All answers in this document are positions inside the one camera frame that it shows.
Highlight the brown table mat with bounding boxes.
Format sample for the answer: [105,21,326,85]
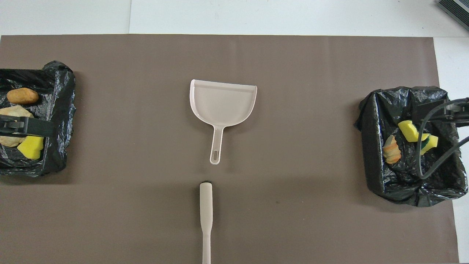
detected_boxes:
[0,34,459,264]

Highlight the orange striped bread piece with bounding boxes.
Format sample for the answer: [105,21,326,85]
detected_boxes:
[383,135,402,164]

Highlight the pale green crusty piece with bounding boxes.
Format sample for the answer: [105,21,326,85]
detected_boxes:
[0,105,34,119]

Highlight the blocky yellow sponge piece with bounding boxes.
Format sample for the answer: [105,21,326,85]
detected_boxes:
[17,136,44,160]

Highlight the wedge yellow sponge piece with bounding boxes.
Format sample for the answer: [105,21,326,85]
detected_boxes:
[418,135,439,156]

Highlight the brown fried nugget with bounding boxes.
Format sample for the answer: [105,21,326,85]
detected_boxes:
[7,88,39,105]

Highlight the notched yellow sponge piece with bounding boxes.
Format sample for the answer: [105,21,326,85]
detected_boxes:
[398,120,430,143]

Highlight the pale beige bread piece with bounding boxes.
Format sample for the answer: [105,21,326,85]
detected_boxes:
[0,135,27,148]

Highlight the beige plastic dustpan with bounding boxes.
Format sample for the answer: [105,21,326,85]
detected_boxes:
[189,79,258,165]

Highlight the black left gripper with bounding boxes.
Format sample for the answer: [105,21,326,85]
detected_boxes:
[0,114,56,138]

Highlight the dark grey ribbed device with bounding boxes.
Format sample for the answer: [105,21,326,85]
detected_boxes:
[437,0,469,32]

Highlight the beige hand brush black bristles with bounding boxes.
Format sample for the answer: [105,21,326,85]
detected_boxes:
[199,181,213,264]

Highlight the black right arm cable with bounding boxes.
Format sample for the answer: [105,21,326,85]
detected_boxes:
[415,98,469,180]

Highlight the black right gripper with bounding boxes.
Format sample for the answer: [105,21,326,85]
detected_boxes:
[414,97,469,128]

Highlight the black bag lined bin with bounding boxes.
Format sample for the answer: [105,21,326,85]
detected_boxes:
[0,61,77,177]
[354,86,469,207]

